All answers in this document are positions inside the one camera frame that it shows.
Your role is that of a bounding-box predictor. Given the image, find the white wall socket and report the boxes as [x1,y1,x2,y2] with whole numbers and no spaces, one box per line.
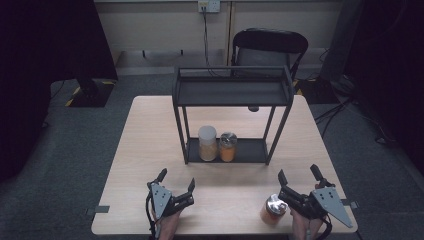
[197,0,222,14]

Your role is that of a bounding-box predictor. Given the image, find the black striped stand base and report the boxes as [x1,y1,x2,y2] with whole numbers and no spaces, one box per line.
[64,78,116,108]

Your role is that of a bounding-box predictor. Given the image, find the white-lid glass jar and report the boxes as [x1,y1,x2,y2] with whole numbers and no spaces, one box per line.
[197,125,219,163]

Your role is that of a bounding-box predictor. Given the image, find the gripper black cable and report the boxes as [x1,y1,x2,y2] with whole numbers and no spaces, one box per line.
[145,194,160,240]
[314,215,334,240]

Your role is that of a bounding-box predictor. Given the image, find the dark table edge bracket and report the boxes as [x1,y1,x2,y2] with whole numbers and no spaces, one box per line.
[340,198,360,210]
[84,205,111,217]

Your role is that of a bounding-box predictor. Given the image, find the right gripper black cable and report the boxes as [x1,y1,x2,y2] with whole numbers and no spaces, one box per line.
[314,215,334,240]

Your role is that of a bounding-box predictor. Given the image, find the person's left hand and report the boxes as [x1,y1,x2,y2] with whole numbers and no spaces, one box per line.
[157,209,183,240]

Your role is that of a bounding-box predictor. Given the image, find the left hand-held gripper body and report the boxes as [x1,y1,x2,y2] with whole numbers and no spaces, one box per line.
[146,182,195,220]

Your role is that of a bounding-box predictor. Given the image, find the grey upright panel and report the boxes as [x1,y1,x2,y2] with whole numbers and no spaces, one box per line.
[319,0,356,83]

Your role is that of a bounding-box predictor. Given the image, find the small silver-lid orange jar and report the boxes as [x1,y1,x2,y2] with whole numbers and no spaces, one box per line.
[218,131,239,163]

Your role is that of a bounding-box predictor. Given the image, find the wide silver-lid orange jar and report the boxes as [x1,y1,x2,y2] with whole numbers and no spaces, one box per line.
[259,193,289,225]

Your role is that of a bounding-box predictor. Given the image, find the black folding chair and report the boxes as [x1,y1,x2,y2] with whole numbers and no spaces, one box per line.
[231,28,309,83]

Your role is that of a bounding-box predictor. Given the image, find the person's right hand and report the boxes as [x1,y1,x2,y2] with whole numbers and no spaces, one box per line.
[289,208,325,240]

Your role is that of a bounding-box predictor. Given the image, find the black metal shelf rack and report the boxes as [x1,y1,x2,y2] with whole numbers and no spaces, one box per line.
[171,64,295,166]

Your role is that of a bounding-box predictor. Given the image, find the dark curtain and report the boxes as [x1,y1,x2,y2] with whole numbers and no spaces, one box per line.
[0,0,119,183]
[344,0,424,174]

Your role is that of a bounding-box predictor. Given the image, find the black socket cable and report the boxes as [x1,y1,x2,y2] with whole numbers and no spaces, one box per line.
[201,6,222,77]

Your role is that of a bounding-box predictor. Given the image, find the black floor cables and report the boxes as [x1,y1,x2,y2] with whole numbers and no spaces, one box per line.
[313,74,398,146]

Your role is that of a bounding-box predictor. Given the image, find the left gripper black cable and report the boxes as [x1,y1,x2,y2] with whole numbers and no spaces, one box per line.
[145,194,160,240]

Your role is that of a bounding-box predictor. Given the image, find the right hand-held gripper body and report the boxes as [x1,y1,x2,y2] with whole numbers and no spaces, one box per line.
[277,185,354,229]

